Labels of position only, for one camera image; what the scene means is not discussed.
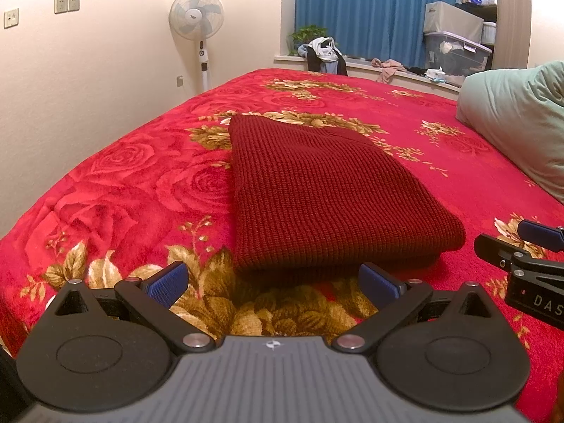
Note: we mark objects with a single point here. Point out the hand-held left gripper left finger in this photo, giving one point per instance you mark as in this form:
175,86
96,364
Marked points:
165,284

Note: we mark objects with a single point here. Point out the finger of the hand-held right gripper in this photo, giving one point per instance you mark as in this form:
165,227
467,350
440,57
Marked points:
542,234
491,249

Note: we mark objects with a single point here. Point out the dark red knitted sweater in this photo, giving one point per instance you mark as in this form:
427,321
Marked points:
317,194

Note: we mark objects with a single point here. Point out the wooden shelf unit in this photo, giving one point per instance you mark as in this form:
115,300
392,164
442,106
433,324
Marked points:
511,17

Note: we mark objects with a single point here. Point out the red floral blanket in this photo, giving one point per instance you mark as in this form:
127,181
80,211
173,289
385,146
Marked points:
132,185

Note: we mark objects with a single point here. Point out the green potted plant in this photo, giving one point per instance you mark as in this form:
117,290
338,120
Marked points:
308,35

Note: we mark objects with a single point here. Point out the clear plastic storage box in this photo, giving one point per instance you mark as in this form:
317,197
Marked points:
460,55

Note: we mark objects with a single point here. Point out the dark cloth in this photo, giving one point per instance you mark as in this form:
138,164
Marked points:
415,70

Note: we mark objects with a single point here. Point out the white standing fan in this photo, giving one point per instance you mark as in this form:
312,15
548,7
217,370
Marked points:
196,13

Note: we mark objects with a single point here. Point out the grey fabric box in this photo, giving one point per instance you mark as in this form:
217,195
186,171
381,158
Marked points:
451,20

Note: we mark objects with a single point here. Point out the white round container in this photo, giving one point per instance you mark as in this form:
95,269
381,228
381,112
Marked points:
488,33

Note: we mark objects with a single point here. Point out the blue curtain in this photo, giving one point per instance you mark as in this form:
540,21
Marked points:
374,9

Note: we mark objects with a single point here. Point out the pile of clothes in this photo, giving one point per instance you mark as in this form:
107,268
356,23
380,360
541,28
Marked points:
324,55

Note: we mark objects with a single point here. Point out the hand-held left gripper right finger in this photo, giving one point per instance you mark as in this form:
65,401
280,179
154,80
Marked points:
376,286

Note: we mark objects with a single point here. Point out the pink cloth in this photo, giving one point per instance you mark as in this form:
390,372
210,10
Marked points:
387,68

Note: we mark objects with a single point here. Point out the pale green pillow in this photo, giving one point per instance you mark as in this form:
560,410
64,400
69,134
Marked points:
515,123

